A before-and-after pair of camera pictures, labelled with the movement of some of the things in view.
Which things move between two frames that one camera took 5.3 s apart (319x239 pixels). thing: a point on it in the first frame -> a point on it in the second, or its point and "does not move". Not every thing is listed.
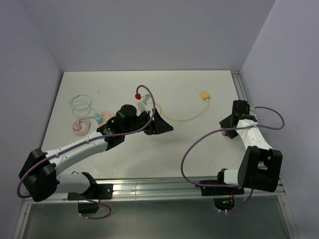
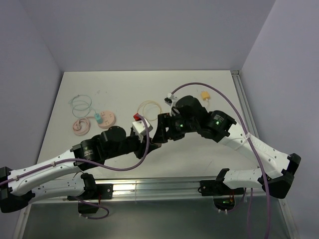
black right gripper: [225, 122] -> [164, 120]
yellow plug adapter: [205, 95] does not move
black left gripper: [161, 126] -> [140, 150]
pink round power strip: [106, 115] does not move
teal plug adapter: [99, 119] does not move
